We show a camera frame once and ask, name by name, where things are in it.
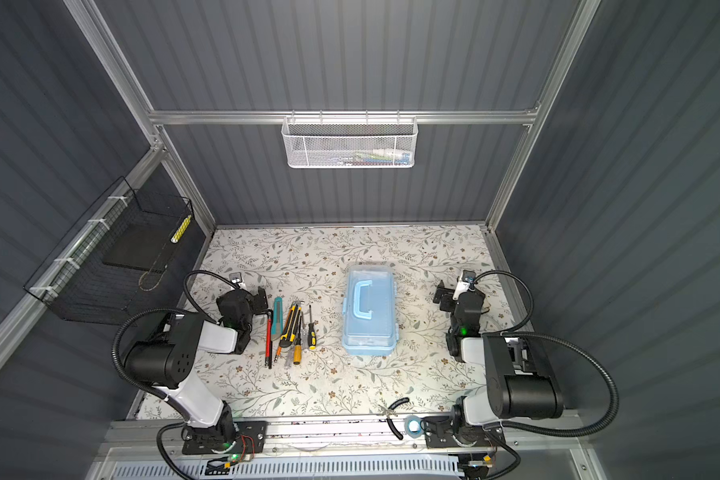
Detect markers in white basket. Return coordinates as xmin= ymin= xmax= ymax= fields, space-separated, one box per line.
xmin=328 ymin=148 xmax=414 ymax=167

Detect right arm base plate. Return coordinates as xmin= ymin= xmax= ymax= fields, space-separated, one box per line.
xmin=422 ymin=415 xmax=505 ymax=449

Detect blue tape roll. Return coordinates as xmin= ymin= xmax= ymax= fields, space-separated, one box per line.
xmin=403 ymin=415 xmax=424 ymax=438

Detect light blue plastic toolbox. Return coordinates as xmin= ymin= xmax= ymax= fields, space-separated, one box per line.
xmin=342 ymin=265 xmax=399 ymax=356

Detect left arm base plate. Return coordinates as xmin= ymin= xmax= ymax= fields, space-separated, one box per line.
xmin=181 ymin=421 xmax=268 ymax=455

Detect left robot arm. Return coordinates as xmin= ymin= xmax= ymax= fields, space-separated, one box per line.
xmin=119 ymin=287 xmax=268 ymax=452

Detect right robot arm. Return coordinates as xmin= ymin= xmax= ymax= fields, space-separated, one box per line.
xmin=433 ymin=280 xmax=564 ymax=434

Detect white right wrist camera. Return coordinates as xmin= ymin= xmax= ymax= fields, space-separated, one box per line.
xmin=453 ymin=270 xmax=477 ymax=300

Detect orange handled screwdriver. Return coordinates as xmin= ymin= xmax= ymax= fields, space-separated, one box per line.
xmin=293 ymin=310 xmax=304 ymax=365

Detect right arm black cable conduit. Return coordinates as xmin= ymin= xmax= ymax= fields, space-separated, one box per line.
xmin=473 ymin=269 xmax=620 ymax=480

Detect black wire basket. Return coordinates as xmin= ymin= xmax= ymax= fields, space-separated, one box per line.
xmin=24 ymin=182 xmax=203 ymax=325

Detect yellow marker in basket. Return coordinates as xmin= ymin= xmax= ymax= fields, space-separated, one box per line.
xmin=170 ymin=214 xmax=193 ymax=244

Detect yellow black screwdriver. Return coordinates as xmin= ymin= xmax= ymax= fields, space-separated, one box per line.
xmin=308 ymin=306 xmax=317 ymax=351

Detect white wire mesh basket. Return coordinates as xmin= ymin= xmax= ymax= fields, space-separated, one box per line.
xmin=281 ymin=119 xmax=419 ymax=169

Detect aluminium rail front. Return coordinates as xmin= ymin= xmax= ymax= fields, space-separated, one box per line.
xmin=95 ymin=410 xmax=585 ymax=460

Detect teal utility knife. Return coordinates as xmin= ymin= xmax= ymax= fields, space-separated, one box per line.
xmin=271 ymin=297 xmax=284 ymax=338

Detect black foam pad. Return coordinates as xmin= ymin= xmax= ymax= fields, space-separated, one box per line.
xmin=103 ymin=224 xmax=178 ymax=273

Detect white perforated vent strip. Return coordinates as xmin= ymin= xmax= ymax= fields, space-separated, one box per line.
xmin=110 ymin=454 xmax=463 ymax=480

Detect red handled hex key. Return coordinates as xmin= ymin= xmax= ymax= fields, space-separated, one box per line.
xmin=265 ymin=309 xmax=274 ymax=369

